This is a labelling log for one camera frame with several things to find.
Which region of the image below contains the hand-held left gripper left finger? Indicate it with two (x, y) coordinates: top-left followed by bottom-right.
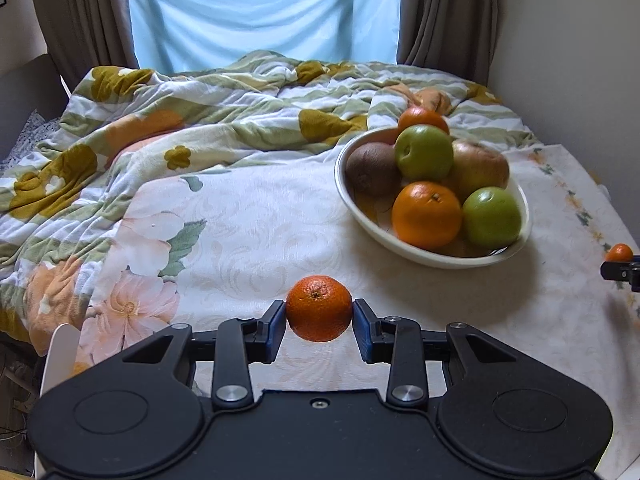
(120, 300), (288, 411)

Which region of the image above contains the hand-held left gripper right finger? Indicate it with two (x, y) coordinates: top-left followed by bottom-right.
(351, 298), (521, 410)

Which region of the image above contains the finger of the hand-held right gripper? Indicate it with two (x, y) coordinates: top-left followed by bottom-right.
(600, 255), (640, 293)

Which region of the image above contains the cream ceramic bowl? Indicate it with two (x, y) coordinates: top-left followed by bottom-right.
(334, 126), (532, 270)

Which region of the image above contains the large orange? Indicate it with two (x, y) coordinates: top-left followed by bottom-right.
(391, 181), (463, 249)
(398, 106), (451, 137)

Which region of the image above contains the green apple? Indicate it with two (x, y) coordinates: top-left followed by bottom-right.
(462, 186), (523, 247)
(394, 124), (455, 182)

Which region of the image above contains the brown kiwi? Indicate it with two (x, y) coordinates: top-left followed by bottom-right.
(345, 142), (402, 198)

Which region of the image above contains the wrinkled red-yellow apple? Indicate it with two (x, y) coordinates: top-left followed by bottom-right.
(440, 140), (511, 203)

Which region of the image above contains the floral cream tablecloth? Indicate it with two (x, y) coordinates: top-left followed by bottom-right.
(72, 142), (640, 480)

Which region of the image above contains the white plastic slat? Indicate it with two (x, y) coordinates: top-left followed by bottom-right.
(39, 323), (82, 398)

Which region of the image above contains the floral striped quilt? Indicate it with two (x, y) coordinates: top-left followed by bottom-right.
(0, 49), (536, 356)

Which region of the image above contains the grey-brown curtain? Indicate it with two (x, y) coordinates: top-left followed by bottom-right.
(396, 0), (501, 86)
(27, 0), (141, 78)

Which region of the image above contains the grey patterned cloth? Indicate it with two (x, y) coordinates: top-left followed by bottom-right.
(0, 109), (63, 177)

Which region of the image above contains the light blue window sheer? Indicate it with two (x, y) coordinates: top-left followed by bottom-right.
(125, 0), (406, 77)

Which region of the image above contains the grey panel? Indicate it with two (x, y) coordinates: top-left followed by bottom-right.
(0, 52), (68, 161)

